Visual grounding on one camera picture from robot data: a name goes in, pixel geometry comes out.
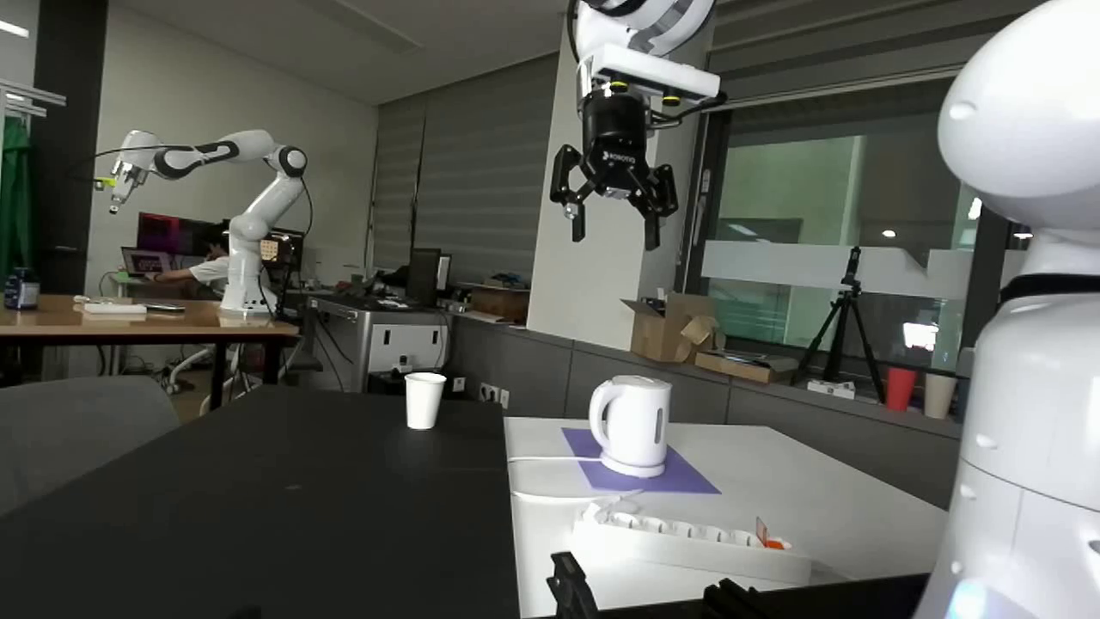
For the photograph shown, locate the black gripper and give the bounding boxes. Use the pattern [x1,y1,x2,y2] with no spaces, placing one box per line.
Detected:
[548,94,676,250]

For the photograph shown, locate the white power strip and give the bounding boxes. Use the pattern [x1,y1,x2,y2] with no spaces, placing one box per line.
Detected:
[571,506,811,584]

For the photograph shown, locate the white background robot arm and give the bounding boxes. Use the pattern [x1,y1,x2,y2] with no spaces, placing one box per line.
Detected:
[286,132,571,286]

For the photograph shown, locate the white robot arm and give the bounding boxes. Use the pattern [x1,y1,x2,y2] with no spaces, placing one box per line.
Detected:
[914,0,1100,619]

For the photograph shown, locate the cardboard box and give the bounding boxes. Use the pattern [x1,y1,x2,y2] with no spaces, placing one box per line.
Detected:
[630,293,720,365]

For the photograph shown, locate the white electric kettle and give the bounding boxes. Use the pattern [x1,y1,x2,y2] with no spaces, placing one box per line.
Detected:
[586,374,669,479]

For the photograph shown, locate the white paper cup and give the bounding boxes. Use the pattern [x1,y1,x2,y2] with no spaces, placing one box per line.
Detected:
[405,370,448,430]

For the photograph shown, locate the grey cabinet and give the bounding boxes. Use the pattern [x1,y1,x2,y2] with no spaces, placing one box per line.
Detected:
[307,301,450,392]

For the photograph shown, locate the purple mat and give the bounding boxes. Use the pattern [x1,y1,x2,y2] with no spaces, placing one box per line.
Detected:
[561,424,720,499]

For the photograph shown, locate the red cup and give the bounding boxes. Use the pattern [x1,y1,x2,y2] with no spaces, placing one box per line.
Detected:
[883,367,917,413]

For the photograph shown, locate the beige cup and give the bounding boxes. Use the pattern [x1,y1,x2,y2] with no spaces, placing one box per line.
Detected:
[925,374,956,420]

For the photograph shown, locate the black clamp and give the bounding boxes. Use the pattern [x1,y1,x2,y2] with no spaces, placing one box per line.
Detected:
[545,549,597,619]

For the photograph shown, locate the computer monitor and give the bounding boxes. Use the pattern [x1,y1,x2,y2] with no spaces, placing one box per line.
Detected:
[137,213,226,265]

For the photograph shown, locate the wooden table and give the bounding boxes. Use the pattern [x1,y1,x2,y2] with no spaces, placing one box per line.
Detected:
[0,295,299,408]

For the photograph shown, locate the grey chair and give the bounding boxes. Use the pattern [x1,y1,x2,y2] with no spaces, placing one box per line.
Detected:
[0,374,177,516]

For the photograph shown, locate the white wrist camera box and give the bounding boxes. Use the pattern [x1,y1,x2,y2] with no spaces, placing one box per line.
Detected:
[581,44,720,99]

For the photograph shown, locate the black camera tripod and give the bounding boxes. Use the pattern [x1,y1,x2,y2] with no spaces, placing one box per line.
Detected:
[790,249,886,399]

